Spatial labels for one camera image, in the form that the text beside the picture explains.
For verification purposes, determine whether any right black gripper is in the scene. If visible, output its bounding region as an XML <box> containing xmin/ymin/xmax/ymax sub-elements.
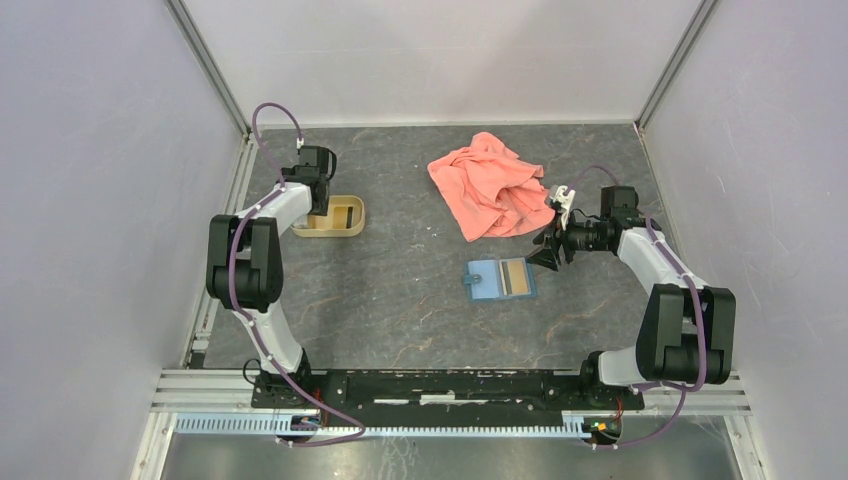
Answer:
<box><xmin>525</xmin><ymin>208</ymin><xmax>608</xmax><ymax>272</ymax></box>

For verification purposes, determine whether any blue card holder wallet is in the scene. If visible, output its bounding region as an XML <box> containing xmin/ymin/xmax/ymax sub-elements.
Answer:
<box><xmin>462</xmin><ymin>259</ymin><xmax>537</xmax><ymax>301</ymax></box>

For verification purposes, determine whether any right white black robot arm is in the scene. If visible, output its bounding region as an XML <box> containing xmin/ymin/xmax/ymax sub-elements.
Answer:
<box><xmin>527</xmin><ymin>186</ymin><xmax>736</xmax><ymax>408</ymax></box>

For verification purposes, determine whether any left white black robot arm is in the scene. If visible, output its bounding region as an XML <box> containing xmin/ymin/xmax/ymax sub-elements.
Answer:
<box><xmin>206</xmin><ymin>145</ymin><xmax>337</xmax><ymax>408</ymax></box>

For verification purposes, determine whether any beige oval tray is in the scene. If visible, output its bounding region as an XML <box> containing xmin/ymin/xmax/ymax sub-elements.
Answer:
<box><xmin>291</xmin><ymin>195</ymin><xmax>366</xmax><ymax>238</ymax></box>

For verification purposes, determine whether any pink crumpled cloth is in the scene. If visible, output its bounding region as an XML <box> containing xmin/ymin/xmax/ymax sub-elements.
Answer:
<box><xmin>427</xmin><ymin>132</ymin><xmax>554</xmax><ymax>242</ymax></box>

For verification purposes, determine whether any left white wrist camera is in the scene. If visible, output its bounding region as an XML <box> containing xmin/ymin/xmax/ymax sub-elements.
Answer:
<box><xmin>298</xmin><ymin>145</ymin><xmax>338</xmax><ymax>180</ymax></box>

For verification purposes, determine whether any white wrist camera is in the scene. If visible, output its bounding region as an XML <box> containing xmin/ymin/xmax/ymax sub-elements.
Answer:
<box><xmin>298</xmin><ymin>145</ymin><xmax>338</xmax><ymax>180</ymax></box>
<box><xmin>546</xmin><ymin>185</ymin><xmax>576</xmax><ymax>230</ymax></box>

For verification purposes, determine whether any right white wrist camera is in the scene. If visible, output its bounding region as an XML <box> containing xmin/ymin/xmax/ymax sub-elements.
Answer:
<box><xmin>546</xmin><ymin>185</ymin><xmax>576</xmax><ymax>230</ymax></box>

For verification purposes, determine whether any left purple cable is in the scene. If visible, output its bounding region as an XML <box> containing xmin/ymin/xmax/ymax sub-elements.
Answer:
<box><xmin>227</xmin><ymin>102</ymin><xmax>367</xmax><ymax>448</ymax></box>

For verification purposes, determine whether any purple cable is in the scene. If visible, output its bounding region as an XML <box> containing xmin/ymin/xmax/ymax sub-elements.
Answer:
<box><xmin>563</xmin><ymin>164</ymin><xmax>709</xmax><ymax>452</ymax></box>
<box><xmin>227</xmin><ymin>102</ymin><xmax>367</xmax><ymax>448</ymax></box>

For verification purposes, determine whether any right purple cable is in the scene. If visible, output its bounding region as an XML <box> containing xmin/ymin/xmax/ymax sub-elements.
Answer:
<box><xmin>563</xmin><ymin>164</ymin><xmax>709</xmax><ymax>452</ymax></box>

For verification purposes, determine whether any white slotted cable duct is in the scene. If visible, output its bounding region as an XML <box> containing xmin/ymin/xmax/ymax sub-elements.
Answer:
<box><xmin>173</xmin><ymin>413</ymin><xmax>617</xmax><ymax>440</ymax></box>

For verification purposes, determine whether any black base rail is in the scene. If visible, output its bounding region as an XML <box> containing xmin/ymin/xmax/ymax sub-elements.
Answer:
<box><xmin>244</xmin><ymin>369</ymin><xmax>645</xmax><ymax>428</ymax></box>

